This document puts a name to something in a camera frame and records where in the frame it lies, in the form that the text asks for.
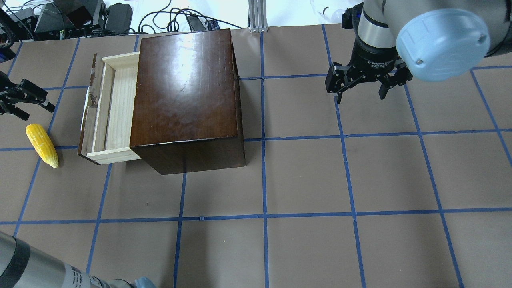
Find clear plastic bottle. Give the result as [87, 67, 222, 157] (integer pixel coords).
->
[310, 0, 359, 24]

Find yellow corn cob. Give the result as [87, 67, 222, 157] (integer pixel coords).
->
[25, 123, 59, 168]

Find light wood drawer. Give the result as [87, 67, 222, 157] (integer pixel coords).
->
[78, 52, 140, 165]

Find black cables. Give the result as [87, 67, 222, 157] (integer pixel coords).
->
[130, 6, 244, 34]

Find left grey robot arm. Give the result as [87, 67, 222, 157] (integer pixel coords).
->
[1, 73, 155, 288]

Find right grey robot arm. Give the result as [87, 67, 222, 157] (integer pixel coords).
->
[325, 0, 512, 103]

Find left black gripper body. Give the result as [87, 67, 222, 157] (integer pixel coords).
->
[0, 71, 18, 105]

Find aluminium frame post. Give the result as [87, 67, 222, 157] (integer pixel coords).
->
[248, 0, 268, 33]

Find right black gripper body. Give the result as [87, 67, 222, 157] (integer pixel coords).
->
[348, 38, 398, 83]

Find dark brown wooden cabinet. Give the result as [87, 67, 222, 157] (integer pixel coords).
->
[130, 29, 246, 175]

